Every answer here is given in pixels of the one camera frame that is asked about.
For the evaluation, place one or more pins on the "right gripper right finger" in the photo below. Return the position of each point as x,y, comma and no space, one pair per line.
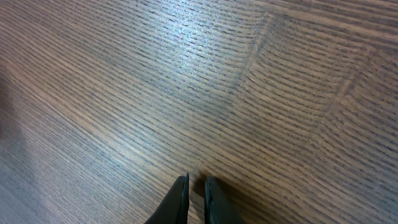
218,209

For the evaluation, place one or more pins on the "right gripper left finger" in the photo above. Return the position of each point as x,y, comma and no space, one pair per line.
174,208

